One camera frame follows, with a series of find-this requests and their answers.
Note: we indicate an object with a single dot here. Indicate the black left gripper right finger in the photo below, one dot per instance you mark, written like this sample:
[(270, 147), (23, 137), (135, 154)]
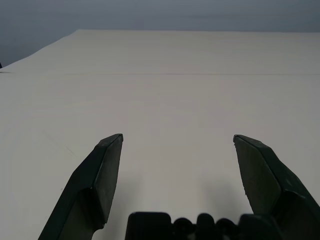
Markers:
[(265, 175)]

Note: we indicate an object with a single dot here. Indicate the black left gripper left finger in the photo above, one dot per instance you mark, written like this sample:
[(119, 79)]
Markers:
[(85, 180)]

